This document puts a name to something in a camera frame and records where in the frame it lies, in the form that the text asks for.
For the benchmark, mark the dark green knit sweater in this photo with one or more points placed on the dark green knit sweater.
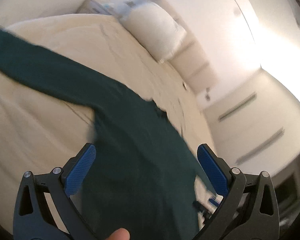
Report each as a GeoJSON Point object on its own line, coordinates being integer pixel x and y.
{"type": "Point", "coordinates": [143, 176]}

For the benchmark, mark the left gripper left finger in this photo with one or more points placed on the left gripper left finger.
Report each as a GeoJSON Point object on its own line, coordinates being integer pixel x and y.
{"type": "Point", "coordinates": [32, 217]}

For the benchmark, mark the white wardrobe with black handles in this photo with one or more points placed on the white wardrobe with black handles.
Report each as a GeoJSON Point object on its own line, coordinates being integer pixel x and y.
{"type": "Point", "coordinates": [257, 126]}

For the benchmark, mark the cream upholstered headboard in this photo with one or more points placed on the cream upholstered headboard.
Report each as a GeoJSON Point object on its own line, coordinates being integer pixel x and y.
{"type": "Point", "coordinates": [190, 61]}

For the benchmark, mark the white pillow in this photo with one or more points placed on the white pillow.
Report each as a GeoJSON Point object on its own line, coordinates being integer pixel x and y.
{"type": "Point", "coordinates": [155, 29]}

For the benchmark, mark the person's left hand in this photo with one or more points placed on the person's left hand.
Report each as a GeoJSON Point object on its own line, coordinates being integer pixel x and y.
{"type": "Point", "coordinates": [120, 234]}

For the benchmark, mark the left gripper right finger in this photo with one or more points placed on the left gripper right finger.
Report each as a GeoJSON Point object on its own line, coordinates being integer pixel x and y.
{"type": "Point", "coordinates": [248, 209]}

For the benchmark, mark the wall light switch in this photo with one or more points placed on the wall light switch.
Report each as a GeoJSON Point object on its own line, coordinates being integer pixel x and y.
{"type": "Point", "coordinates": [207, 94]}

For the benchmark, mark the beige bed cover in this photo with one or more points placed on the beige bed cover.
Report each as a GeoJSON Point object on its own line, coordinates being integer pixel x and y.
{"type": "Point", "coordinates": [39, 132]}

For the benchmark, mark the white bedside table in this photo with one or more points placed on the white bedside table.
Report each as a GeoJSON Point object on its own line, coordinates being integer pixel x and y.
{"type": "Point", "coordinates": [92, 7]}

